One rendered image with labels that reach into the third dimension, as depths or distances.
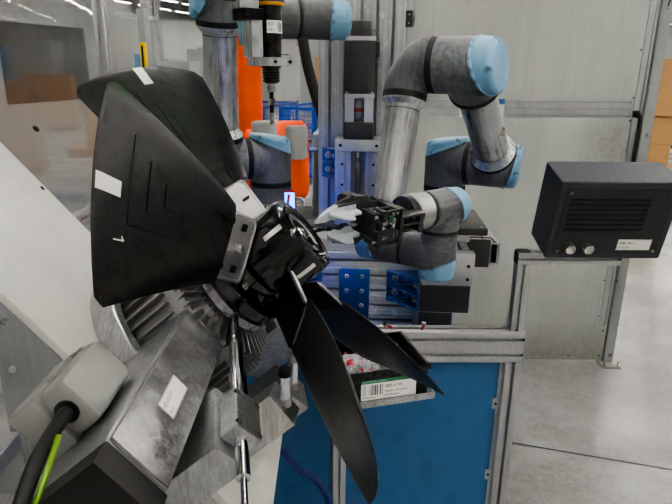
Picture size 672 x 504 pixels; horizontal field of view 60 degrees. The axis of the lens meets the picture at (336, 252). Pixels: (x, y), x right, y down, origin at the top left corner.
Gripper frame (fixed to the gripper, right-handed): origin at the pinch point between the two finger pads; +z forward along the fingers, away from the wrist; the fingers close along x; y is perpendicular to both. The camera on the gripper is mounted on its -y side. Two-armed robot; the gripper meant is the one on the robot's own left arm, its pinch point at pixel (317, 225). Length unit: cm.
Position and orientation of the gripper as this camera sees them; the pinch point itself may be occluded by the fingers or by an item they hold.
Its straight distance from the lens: 103.8
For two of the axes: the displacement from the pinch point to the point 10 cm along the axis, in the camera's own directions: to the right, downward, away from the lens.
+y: 6.0, 3.5, -7.2
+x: -0.7, 9.2, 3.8
